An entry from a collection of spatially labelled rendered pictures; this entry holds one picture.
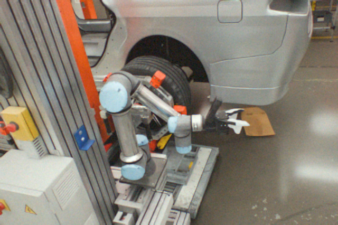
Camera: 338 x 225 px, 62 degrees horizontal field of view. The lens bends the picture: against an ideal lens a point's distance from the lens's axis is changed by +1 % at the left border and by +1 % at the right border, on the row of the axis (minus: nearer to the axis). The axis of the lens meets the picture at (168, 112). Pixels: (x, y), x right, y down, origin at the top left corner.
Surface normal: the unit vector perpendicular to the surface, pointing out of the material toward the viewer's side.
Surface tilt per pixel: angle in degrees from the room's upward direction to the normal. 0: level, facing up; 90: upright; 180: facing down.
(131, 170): 97
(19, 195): 90
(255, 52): 90
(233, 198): 0
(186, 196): 0
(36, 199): 90
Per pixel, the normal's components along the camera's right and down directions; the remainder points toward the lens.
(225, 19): -0.37, 0.53
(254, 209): -0.12, -0.84
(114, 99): -0.08, 0.42
